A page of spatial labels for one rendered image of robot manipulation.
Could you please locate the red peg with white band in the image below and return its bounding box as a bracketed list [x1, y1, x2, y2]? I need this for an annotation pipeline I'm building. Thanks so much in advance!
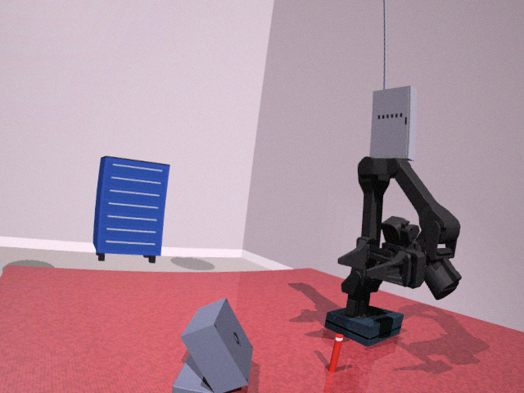
[328, 334, 343, 373]

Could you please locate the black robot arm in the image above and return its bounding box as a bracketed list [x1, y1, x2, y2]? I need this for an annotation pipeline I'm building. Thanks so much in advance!
[341, 156, 462, 319]

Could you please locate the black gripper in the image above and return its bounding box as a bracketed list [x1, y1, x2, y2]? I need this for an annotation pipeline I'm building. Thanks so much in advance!
[338, 237, 427, 289]

